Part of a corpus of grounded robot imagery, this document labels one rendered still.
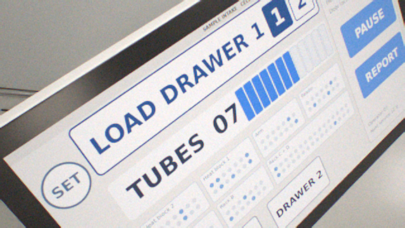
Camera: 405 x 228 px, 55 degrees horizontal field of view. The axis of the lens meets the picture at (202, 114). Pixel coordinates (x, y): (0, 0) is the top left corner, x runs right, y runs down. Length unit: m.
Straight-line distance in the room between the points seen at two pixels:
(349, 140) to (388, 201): 1.16
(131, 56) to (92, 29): 1.09
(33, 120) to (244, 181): 0.22
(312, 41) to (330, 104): 0.08
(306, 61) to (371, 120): 0.14
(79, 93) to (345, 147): 0.34
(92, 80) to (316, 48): 0.26
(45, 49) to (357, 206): 1.33
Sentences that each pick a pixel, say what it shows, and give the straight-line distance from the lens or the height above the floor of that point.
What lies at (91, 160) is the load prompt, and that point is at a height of 1.15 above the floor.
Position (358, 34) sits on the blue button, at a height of 1.09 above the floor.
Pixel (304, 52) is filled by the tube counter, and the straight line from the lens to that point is 0.46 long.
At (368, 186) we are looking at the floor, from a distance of 1.67.
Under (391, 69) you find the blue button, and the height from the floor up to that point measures 1.04.
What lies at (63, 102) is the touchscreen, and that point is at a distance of 0.33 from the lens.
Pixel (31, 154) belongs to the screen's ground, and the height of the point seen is 1.18.
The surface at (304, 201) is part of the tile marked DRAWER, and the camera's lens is 0.50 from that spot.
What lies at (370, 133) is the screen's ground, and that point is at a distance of 0.56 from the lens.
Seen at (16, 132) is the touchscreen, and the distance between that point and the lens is 0.33.
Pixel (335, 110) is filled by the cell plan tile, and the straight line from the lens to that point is 0.50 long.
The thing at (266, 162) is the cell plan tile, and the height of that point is 1.06.
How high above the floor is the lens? 1.45
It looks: 58 degrees down
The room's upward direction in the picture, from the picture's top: 2 degrees counter-clockwise
